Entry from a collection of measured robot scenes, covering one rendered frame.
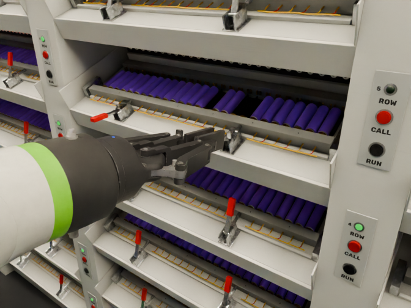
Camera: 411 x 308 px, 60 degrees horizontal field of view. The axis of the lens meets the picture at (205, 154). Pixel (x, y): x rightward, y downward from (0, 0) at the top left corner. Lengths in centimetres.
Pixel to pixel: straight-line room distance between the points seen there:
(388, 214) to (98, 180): 37
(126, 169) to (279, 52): 27
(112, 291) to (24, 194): 91
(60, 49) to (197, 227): 48
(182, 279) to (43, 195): 64
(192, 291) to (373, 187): 52
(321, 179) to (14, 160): 40
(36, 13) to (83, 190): 62
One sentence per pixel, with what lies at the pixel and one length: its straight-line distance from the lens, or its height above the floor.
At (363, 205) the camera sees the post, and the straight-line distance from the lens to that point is 54.
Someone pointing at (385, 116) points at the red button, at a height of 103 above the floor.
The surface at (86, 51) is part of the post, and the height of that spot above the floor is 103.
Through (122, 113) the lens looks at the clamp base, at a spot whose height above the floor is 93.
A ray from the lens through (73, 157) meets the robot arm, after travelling 34.
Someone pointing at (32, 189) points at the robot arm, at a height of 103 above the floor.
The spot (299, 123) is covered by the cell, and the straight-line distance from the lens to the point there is 61.
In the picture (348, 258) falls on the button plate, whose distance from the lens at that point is 59.
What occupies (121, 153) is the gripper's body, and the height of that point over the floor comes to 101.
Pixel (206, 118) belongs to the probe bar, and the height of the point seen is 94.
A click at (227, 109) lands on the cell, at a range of 67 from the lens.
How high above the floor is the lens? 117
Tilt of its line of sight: 26 degrees down
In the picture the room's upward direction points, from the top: straight up
